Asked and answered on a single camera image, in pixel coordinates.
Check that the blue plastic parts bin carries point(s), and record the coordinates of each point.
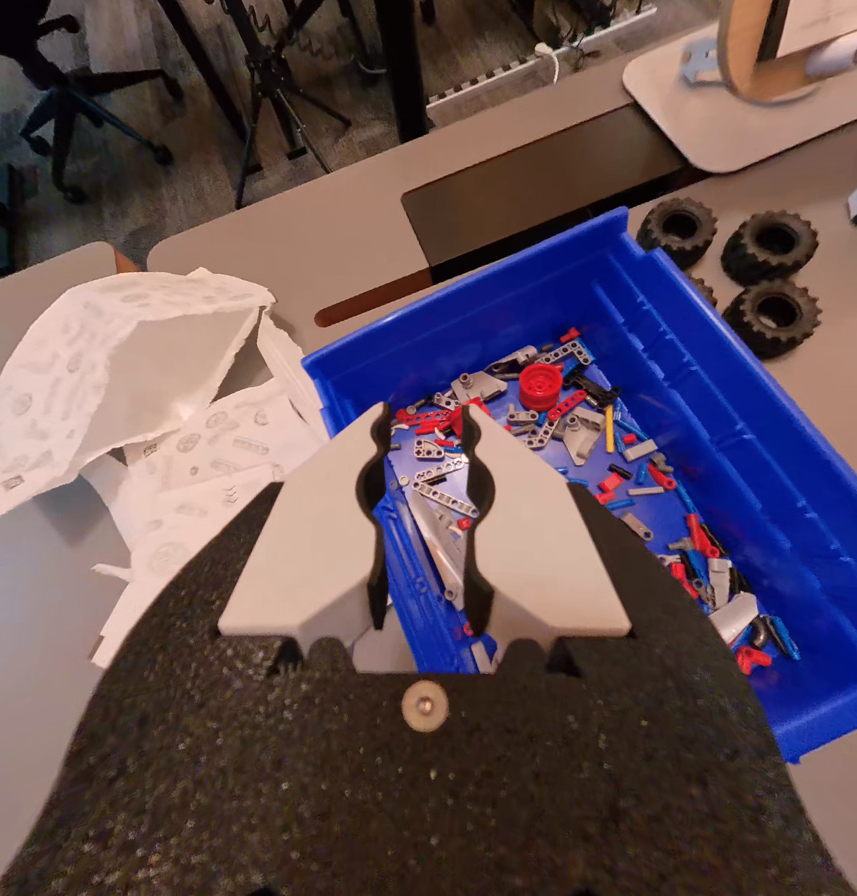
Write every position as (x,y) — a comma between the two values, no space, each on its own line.
(750,455)

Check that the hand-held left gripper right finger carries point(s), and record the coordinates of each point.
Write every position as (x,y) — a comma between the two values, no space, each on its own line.
(547,553)

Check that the black table leg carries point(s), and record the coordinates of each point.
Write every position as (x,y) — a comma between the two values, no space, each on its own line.
(404,70)

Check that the white power strip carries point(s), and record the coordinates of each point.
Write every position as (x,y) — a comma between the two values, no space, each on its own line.
(498,73)

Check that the torn white printed paper bag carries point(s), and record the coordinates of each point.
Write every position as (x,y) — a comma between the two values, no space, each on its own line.
(211,448)
(85,371)

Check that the black office chair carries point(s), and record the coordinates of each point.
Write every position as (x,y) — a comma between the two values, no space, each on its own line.
(64,91)

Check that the pile of small toy bricks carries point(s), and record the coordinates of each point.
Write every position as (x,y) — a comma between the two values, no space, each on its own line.
(582,437)

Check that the black tripod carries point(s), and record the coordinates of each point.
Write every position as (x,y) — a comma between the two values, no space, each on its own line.
(271,77)

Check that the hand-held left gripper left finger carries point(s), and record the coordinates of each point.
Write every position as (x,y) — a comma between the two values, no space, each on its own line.
(295,553)

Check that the white printed display board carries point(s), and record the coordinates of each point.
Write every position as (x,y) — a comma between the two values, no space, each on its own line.
(827,17)

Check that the white rounded knob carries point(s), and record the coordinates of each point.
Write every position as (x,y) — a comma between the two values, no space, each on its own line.
(831,59)

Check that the black toy tire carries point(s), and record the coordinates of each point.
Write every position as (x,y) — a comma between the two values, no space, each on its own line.
(740,322)
(652,234)
(705,290)
(740,255)

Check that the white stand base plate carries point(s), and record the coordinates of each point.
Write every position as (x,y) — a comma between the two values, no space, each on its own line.
(750,133)

